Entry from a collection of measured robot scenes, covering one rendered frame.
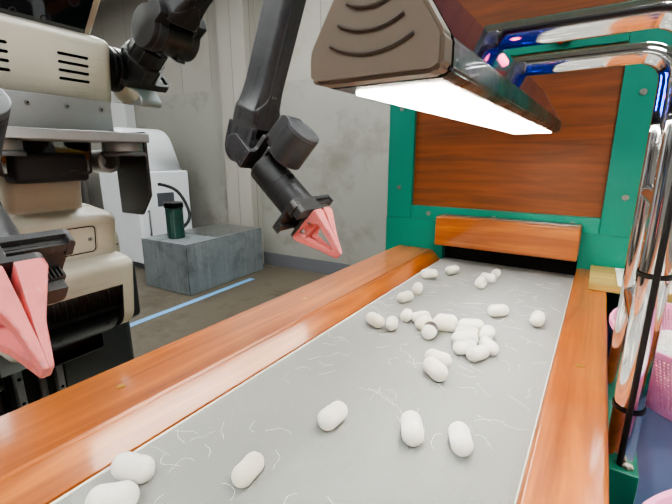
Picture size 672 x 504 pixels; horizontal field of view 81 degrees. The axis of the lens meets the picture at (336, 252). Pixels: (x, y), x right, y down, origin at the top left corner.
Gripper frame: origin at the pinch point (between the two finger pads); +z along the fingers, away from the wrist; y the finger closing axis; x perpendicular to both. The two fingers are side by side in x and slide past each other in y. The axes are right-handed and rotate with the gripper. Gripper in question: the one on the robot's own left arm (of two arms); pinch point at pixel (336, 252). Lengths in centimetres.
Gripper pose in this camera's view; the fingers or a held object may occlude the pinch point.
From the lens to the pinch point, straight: 62.8
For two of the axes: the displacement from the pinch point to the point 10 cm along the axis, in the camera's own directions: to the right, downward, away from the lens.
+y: 5.5, -2.0, 8.1
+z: 6.2, 7.5, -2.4
